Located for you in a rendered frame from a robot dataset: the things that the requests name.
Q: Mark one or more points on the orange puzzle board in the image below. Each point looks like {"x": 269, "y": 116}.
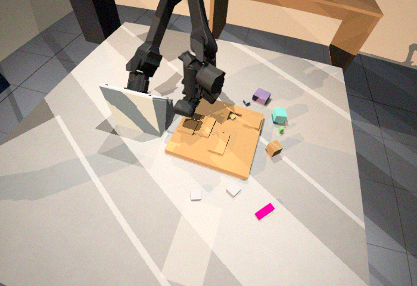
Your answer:
{"x": 210, "y": 138}

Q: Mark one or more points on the teal cube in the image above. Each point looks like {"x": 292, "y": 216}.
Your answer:
{"x": 279, "y": 115}

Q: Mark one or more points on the magenta rectangular block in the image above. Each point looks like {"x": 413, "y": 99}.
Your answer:
{"x": 264, "y": 211}

